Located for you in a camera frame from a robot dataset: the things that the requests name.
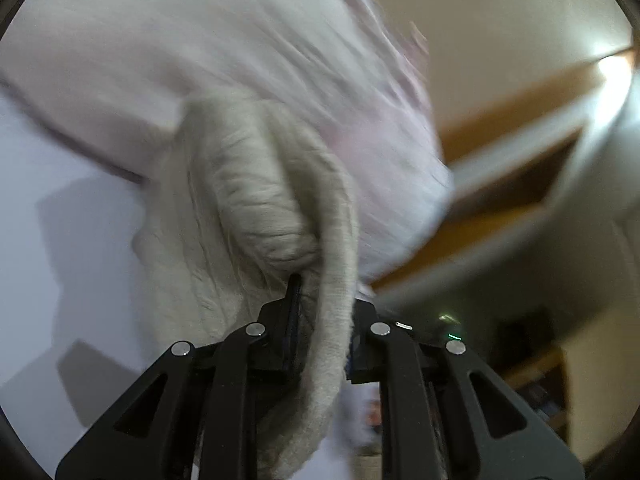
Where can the beige cable-knit sweater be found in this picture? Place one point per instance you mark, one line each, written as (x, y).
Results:
(247, 195)

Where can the pink floral pillow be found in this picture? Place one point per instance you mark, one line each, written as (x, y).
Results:
(114, 74)

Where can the lavender bed sheet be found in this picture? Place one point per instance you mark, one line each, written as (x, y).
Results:
(70, 344)

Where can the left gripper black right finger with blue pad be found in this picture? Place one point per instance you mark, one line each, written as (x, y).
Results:
(446, 414)

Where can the wooden bed headboard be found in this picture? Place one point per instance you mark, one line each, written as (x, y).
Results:
(509, 163)

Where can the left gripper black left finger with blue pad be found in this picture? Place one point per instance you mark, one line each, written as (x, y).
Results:
(194, 412)

